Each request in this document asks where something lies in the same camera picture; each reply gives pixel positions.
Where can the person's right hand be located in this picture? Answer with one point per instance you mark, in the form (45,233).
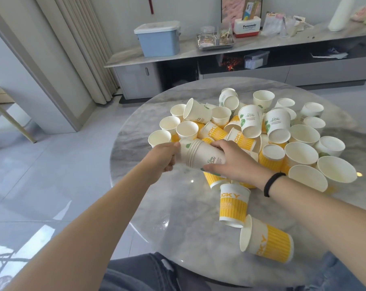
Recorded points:
(240,165)

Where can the person's left hand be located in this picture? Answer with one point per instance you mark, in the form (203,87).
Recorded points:
(159,159)

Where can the person's left fingers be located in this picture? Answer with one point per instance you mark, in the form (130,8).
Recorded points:
(172,157)

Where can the person's right thumb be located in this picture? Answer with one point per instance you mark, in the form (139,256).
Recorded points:
(211,171)

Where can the nested stack of leaf-print cups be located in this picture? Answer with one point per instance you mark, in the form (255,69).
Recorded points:
(198,154)

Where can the person's right forearm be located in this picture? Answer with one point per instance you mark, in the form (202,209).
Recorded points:
(325,218)

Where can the person's left forearm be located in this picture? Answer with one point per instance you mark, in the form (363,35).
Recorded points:
(89,230)

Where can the upturned yellow striped cup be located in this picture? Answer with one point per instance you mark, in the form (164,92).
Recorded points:
(234,206)

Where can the black wristband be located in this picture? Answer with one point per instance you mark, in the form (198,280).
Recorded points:
(272,182)

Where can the grey marble-top cabinet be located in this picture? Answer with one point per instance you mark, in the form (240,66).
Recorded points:
(134,77)

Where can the pile of paper cups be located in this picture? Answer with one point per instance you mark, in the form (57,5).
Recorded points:
(301,153)

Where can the yellow striped cup on side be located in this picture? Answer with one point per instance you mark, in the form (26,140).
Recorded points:
(274,242)

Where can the red and black packet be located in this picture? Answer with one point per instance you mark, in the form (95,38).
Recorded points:
(231,62)

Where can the blue storage box white lid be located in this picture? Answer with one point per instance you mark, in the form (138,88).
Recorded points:
(158,40)

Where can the clear plastic box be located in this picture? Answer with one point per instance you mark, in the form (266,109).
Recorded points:
(256,59)

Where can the metal tray of snacks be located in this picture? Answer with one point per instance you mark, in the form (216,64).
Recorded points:
(215,42)

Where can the clear glass jar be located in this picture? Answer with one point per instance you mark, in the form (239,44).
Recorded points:
(209,31)

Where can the beige curtain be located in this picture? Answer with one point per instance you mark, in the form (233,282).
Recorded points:
(80,42)

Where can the red and white box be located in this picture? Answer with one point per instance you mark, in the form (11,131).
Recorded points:
(246,27)

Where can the red hanging ornament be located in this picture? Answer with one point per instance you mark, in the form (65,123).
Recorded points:
(151,5)

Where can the clear plastic bag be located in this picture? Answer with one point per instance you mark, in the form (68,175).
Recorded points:
(273,25)

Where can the framed pink picture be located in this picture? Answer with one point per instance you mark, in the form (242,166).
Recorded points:
(231,9)

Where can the blue and white paper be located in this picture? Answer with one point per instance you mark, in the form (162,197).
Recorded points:
(330,53)

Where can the white paper towel roll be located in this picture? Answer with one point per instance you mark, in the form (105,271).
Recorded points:
(340,13)

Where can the wooden furniture frame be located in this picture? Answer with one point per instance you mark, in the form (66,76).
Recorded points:
(7,116)

